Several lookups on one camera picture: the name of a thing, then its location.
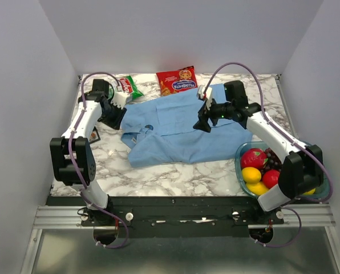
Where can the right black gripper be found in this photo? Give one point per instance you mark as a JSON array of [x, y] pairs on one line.
[[202, 123]]

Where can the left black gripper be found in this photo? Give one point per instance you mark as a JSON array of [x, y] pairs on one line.
[[116, 121]]

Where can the light blue shirt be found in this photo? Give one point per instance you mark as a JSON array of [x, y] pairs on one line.
[[173, 138]]

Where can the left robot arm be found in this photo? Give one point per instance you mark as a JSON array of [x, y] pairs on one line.
[[73, 162]]

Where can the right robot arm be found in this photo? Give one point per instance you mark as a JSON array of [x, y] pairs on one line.
[[301, 163]]

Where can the green chips bag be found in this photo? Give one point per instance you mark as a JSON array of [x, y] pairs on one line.
[[129, 86]]

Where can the red candy bag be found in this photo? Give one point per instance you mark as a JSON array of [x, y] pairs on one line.
[[176, 81]]

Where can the red dragon fruit toy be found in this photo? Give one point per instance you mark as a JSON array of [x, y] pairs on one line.
[[255, 158]]

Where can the yellow lemon upper left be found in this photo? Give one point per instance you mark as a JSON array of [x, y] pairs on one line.
[[251, 175]]

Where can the yellow lemon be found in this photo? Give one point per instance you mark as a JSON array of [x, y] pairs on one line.
[[251, 175], [311, 192], [257, 188]]

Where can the dark purple grape bunch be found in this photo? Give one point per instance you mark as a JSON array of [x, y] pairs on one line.
[[273, 162]]

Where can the yellow lemon lower left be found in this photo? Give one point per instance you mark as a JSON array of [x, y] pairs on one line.
[[257, 188]]

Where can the red apple toy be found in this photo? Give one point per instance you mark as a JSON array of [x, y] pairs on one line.
[[270, 178]]

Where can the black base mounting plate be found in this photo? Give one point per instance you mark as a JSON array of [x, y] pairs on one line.
[[149, 217]]

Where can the yellow lemon front right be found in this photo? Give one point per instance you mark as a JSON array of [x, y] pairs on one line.
[[311, 192]]

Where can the teal plastic fruit container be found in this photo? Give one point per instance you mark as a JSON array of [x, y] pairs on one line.
[[321, 192]]

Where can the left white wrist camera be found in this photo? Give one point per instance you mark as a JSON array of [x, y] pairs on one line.
[[120, 99]]

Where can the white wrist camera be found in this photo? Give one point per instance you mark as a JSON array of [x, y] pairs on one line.
[[204, 93], [120, 99]]

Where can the black double frame stand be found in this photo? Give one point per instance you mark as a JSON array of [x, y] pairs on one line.
[[98, 137]]

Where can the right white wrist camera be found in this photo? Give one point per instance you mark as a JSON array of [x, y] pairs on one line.
[[204, 93]]

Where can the aluminium rail frame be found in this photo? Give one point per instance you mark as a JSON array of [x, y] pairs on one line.
[[60, 244]]

